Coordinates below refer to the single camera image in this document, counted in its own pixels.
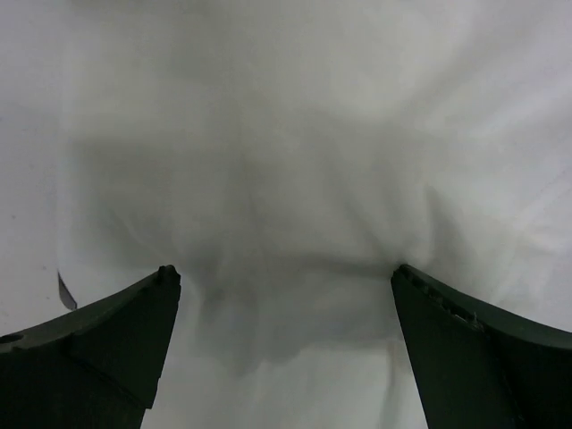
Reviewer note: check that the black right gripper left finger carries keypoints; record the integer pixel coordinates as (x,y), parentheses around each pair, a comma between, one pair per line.
(96,367)

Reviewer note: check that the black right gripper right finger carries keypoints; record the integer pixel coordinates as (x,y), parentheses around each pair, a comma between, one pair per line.
(479,366)

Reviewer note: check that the white printed t shirt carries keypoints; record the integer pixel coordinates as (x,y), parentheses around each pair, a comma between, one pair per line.
(286,157)

